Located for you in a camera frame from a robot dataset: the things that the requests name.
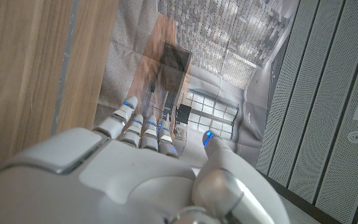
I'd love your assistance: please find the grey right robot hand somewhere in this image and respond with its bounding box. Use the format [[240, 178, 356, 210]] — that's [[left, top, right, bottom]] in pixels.
[[0, 95, 291, 224]]

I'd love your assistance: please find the printed office backdrop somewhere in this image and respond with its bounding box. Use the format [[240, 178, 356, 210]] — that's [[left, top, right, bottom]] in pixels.
[[93, 0, 301, 169]]

